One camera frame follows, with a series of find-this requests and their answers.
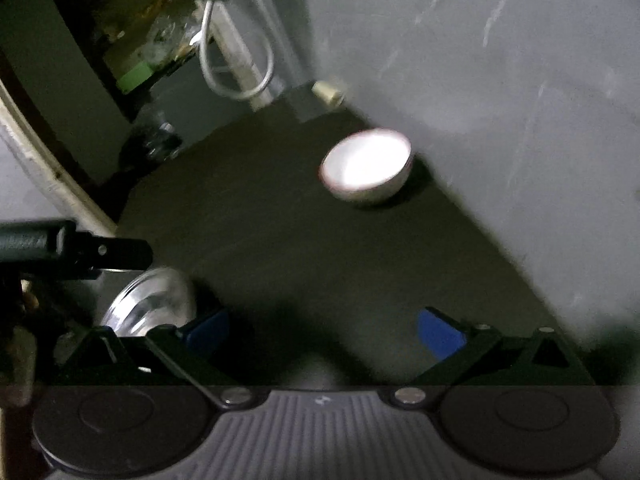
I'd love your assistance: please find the dark cabinet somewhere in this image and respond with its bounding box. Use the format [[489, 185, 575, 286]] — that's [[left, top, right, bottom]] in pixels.
[[150, 58, 252, 146]]

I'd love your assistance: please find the white hose loop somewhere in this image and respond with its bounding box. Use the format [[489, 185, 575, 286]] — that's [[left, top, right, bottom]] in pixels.
[[198, 0, 277, 102]]

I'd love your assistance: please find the large steel plate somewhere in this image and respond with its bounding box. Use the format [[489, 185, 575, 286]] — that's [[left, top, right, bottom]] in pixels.
[[100, 266, 196, 337]]

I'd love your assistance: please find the white ceramic bowl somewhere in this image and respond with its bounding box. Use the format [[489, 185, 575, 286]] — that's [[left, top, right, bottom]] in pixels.
[[319, 128, 414, 205]]

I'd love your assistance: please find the black plastic bag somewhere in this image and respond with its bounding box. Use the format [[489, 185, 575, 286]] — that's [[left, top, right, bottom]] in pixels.
[[131, 122, 183, 162]]

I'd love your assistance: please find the cleaver with cream handle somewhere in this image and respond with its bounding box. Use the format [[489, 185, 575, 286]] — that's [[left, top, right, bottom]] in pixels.
[[284, 80, 345, 122]]

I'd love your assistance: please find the green box on cabinet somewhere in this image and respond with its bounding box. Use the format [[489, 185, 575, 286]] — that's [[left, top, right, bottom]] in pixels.
[[117, 61, 154, 94]]

